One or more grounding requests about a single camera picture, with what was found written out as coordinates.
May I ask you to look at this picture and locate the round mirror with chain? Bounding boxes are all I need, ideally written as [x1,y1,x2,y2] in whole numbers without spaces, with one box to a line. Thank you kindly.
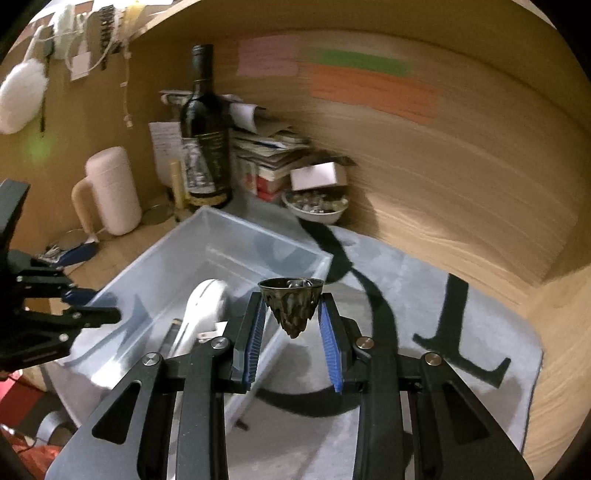
[35,229,89,263]

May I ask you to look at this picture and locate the white handheld massager device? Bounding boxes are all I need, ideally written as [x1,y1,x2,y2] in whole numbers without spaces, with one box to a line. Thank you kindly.
[167,279,228,358]

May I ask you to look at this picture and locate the pink sticky note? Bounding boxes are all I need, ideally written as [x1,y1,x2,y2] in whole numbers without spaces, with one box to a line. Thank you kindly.
[236,35,301,77]

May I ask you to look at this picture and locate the blue and white booklet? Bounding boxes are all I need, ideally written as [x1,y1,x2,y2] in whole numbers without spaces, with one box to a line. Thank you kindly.
[56,242,99,267]

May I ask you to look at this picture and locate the dark faceted cone ornament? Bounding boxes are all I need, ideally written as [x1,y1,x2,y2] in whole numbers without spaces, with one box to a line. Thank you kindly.
[259,277,325,339]

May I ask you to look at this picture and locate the stack of books and papers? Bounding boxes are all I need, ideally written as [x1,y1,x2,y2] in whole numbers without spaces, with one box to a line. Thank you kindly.
[158,89,357,204]

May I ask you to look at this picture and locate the round eyeglasses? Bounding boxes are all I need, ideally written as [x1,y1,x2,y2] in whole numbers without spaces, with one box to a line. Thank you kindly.
[140,203,173,226]

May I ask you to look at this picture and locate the white handwritten note paper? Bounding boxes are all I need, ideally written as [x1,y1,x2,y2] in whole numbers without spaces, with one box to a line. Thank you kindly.
[148,121,182,187]

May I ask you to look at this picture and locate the small beige tube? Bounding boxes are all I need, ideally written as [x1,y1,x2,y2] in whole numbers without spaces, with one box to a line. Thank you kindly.
[170,160,185,210]

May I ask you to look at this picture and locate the dark wine bottle elephant label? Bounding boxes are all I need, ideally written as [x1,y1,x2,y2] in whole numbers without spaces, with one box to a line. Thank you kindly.
[179,44,232,209]

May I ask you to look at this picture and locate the white small cardboard box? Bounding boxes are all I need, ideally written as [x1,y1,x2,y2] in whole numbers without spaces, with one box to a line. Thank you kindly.
[290,162,348,191]

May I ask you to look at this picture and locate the pink mug with handle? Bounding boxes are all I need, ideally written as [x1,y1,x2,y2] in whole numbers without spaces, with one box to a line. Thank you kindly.
[71,146,142,237]

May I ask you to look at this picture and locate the white fluffy pompom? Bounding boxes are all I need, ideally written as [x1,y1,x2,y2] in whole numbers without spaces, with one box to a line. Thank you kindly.
[1,59,48,135]

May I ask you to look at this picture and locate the green sticky note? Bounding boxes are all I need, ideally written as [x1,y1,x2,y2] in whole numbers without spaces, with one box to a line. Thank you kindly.
[305,48,412,77]

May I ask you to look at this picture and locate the clear plastic storage bin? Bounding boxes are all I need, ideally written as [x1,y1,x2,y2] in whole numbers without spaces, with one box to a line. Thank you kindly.
[48,209,332,425]

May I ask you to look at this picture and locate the grey rug with black letters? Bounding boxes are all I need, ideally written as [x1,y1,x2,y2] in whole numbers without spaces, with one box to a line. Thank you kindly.
[32,193,544,480]

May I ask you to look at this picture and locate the white bowl of beads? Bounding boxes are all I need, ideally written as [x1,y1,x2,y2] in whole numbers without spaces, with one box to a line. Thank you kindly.
[283,191,349,225]

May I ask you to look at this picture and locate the black and orange lighter box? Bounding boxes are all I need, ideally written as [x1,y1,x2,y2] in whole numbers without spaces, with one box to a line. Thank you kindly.
[158,318,182,359]

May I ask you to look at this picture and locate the orange jacket sleeve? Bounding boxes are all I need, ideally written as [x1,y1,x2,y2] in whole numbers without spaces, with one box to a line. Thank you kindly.
[1,370,63,479]

